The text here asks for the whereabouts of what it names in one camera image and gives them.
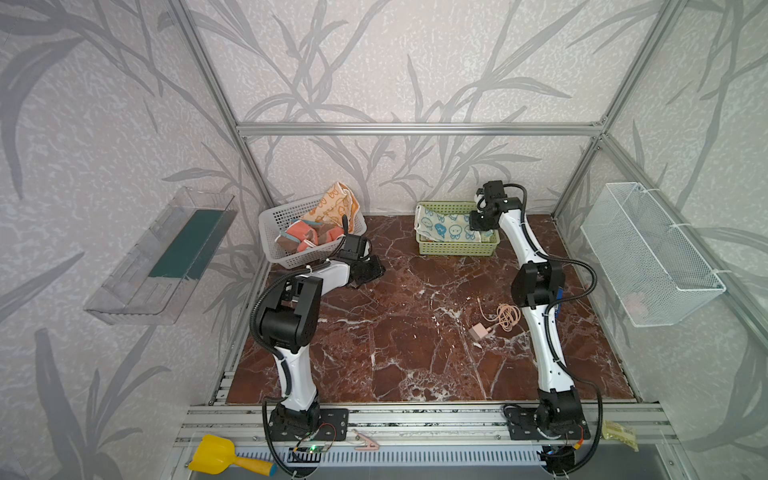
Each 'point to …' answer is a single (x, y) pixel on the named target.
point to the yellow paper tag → (613, 431)
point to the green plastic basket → (434, 247)
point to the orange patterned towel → (336, 202)
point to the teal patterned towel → (448, 226)
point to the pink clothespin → (372, 445)
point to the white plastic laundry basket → (273, 221)
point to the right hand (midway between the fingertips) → (474, 215)
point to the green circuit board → (313, 448)
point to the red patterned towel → (301, 235)
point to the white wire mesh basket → (654, 272)
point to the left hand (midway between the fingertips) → (388, 260)
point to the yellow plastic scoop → (215, 454)
